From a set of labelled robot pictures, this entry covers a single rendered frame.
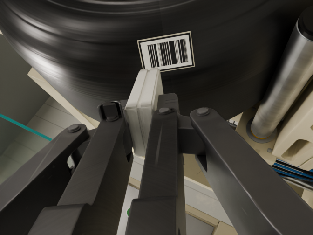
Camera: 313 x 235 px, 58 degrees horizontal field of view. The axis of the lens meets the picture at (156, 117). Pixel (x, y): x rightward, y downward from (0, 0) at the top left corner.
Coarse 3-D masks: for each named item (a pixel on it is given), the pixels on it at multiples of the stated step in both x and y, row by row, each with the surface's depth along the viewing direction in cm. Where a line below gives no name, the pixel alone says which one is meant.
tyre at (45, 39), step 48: (0, 0) 38; (48, 0) 35; (96, 0) 33; (144, 0) 32; (192, 0) 31; (240, 0) 31; (288, 0) 32; (48, 48) 36; (96, 48) 33; (240, 48) 33; (96, 96) 39; (192, 96) 38; (240, 96) 43
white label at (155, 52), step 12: (168, 36) 31; (180, 36) 31; (144, 48) 32; (156, 48) 32; (168, 48) 32; (180, 48) 32; (192, 48) 32; (144, 60) 32; (156, 60) 32; (168, 60) 32; (180, 60) 32; (192, 60) 32
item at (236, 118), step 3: (0, 33) 103; (312, 78) 66; (309, 81) 66; (306, 84) 66; (303, 90) 65; (300, 93) 65; (240, 114) 72; (234, 117) 76; (237, 117) 75; (234, 120) 77; (237, 120) 76
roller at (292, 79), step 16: (304, 16) 30; (304, 32) 29; (288, 48) 34; (304, 48) 31; (288, 64) 35; (304, 64) 33; (272, 80) 41; (288, 80) 37; (304, 80) 37; (272, 96) 43; (288, 96) 41; (272, 112) 47; (256, 128) 56; (272, 128) 54
